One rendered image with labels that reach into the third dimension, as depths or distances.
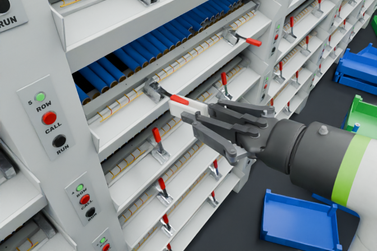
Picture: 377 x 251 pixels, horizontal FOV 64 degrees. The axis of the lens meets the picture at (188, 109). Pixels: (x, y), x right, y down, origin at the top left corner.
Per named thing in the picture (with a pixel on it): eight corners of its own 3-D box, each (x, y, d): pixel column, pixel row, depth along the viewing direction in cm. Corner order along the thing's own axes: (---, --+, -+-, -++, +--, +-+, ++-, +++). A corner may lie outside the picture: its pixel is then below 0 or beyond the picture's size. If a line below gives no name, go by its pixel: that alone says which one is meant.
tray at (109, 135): (265, 32, 87) (281, 5, 79) (96, 165, 52) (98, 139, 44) (212, -7, 91) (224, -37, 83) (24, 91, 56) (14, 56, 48)
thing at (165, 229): (241, 156, 125) (256, 140, 114) (136, 280, 90) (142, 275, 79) (205, 124, 129) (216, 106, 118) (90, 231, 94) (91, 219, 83)
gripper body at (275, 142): (285, 189, 41) (229, 163, 47) (309, 152, 46) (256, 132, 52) (289, 150, 37) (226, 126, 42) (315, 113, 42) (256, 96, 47)
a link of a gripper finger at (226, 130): (261, 148, 46) (257, 153, 45) (200, 128, 52) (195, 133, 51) (261, 128, 44) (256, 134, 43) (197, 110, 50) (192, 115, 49)
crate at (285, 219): (331, 213, 134) (337, 204, 129) (335, 258, 120) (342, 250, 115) (263, 198, 140) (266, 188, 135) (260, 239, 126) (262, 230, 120)
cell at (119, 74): (95, 63, 58) (118, 84, 57) (95, 56, 56) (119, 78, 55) (102, 59, 59) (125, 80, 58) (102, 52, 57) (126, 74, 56)
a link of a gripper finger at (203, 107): (205, 106, 51) (207, 104, 51) (174, 96, 55) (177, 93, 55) (206, 120, 53) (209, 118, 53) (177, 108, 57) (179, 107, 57)
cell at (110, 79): (85, 63, 55) (109, 85, 54) (93, 57, 56) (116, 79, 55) (87, 68, 57) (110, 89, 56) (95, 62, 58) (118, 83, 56)
